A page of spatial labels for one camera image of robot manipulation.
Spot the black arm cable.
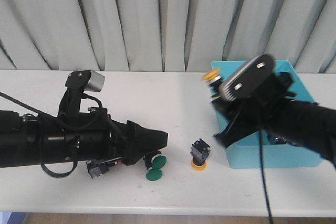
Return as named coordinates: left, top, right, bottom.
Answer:
left=258, top=129, right=275, bottom=224
left=0, top=91, right=106, bottom=179

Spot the green push button lying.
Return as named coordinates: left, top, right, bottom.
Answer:
left=143, top=150, right=167, bottom=170

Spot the yellow push button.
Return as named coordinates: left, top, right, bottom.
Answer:
left=202, top=68, right=223, bottom=100
left=190, top=138, right=211, bottom=172

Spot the red push button lying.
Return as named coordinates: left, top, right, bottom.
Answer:
left=85, top=158, right=122, bottom=179

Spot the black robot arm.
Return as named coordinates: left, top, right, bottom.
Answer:
left=1, top=111, right=168, bottom=168
left=212, top=72, right=335, bottom=164

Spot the yellow push button upside down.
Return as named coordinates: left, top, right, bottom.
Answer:
left=190, top=138, right=211, bottom=172

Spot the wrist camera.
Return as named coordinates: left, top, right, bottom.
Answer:
left=58, top=70, right=105, bottom=117
left=218, top=54, right=275, bottom=102

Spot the red push button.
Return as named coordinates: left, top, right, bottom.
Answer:
left=267, top=134, right=287, bottom=145
left=85, top=158, right=122, bottom=179

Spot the grey pleated curtain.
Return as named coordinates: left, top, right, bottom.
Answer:
left=1, top=0, right=335, bottom=73

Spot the blue plastic box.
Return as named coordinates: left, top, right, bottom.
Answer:
left=211, top=60, right=323, bottom=168

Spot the green button cap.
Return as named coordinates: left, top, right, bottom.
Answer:
left=146, top=169, right=163, bottom=181

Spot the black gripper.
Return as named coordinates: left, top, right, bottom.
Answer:
left=103, top=119, right=168, bottom=166
left=212, top=72, right=296, bottom=148

